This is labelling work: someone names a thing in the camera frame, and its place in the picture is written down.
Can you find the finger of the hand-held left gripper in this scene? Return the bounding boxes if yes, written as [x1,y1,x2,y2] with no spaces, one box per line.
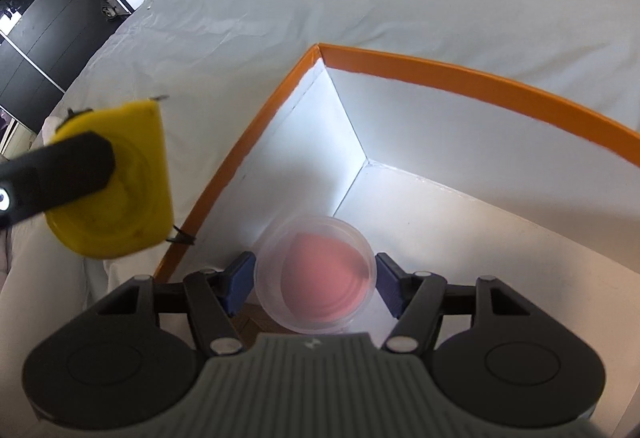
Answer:
[0,132,117,230]

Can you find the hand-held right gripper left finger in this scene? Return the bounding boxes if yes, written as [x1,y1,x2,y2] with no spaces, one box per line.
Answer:
[95,252,257,355]

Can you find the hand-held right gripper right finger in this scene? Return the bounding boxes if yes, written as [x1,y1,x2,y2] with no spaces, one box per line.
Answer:
[375,252,538,353]

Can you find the clear jar with pink sponge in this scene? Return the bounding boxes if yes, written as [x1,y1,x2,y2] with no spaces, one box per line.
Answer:
[253,215,377,335]

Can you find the yellow tape measure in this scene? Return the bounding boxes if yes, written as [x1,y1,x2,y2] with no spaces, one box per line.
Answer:
[45,95,198,261]

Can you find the orange storage box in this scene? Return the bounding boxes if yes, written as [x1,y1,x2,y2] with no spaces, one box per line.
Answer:
[152,43,640,369]

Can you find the black wardrobe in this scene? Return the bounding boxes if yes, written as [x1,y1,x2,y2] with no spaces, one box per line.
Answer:
[0,0,118,159]

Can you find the grey bed sheet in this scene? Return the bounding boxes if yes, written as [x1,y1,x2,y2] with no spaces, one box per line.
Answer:
[0,0,640,319]

